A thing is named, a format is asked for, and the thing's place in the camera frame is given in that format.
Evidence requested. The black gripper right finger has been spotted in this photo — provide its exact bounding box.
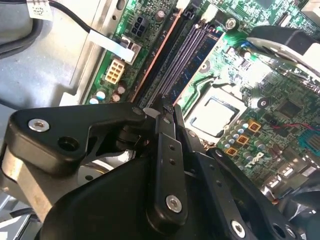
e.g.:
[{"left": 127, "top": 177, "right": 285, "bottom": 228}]
[{"left": 174, "top": 103, "right": 301, "bottom": 240}]

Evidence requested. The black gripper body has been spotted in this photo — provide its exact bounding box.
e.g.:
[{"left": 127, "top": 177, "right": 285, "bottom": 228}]
[{"left": 37, "top": 121, "right": 226, "bottom": 240}]

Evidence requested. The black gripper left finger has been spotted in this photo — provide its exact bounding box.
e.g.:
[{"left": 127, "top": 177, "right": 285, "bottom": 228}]
[{"left": 0, "top": 93, "right": 189, "bottom": 233}]

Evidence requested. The RAM stick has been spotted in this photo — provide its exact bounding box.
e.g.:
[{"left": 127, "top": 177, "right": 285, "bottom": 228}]
[{"left": 132, "top": 7, "right": 196, "bottom": 111}]

